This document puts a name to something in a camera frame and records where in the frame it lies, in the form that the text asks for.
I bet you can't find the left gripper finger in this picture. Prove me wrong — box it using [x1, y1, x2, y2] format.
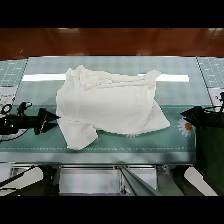
[37, 107, 61, 122]
[34, 121, 58, 136]

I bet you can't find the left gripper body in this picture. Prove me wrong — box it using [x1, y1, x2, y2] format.
[20, 114, 42, 133]

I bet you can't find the white T-shirt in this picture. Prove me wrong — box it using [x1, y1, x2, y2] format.
[55, 64, 171, 151]

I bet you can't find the dark green garment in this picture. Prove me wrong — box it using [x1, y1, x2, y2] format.
[195, 123, 224, 197]

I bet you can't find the black cable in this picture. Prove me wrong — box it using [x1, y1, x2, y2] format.
[0, 128, 30, 143]

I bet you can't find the silver frame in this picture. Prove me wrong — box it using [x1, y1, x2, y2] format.
[0, 161, 201, 197]

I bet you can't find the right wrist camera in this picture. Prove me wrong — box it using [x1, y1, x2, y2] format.
[215, 91, 224, 105]

